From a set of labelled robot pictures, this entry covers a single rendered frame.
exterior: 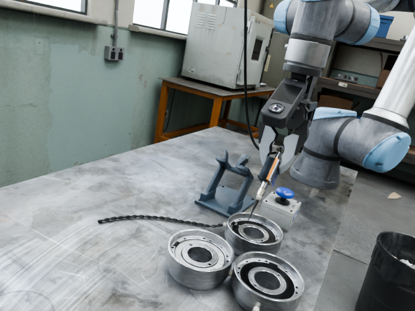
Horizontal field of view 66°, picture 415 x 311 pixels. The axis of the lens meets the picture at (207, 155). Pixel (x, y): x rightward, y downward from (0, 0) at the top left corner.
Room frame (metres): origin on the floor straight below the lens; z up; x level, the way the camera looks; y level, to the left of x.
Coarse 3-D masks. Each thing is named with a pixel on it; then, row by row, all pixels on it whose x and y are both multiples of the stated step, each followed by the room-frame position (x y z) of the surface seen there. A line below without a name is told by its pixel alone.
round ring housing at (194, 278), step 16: (176, 240) 0.45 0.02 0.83; (208, 240) 0.47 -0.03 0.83; (224, 240) 0.46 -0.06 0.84; (192, 256) 0.44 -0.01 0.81; (208, 256) 0.44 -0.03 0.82; (224, 256) 0.44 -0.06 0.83; (176, 272) 0.38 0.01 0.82; (192, 272) 0.37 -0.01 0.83; (208, 272) 0.38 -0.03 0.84; (224, 272) 0.39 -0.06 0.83; (192, 288) 0.38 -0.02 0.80; (208, 288) 0.39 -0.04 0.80
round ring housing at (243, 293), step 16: (240, 256) 0.42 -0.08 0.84; (256, 256) 0.44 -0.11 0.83; (272, 256) 0.44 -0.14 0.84; (256, 272) 0.41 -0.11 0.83; (272, 272) 0.42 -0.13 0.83; (288, 272) 0.42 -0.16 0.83; (240, 288) 0.37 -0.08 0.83; (272, 288) 0.41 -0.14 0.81; (240, 304) 0.37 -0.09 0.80; (256, 304) 0.35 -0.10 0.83; (272, 304) 0.34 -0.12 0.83; (288, 304) 0.35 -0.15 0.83
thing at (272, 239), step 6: (234, 222) 0.55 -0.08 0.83; (240, 222) 0.55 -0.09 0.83; (246, 222) 0.55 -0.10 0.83; (252, 222) 0.56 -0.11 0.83; (234, 228) 0.52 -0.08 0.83; (264, 228) 0.54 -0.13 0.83; (240, 234) 0.51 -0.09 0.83; (270, 234) 0.53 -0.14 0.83; (270, 240) 0.51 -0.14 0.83; (276, 240) 0.51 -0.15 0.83
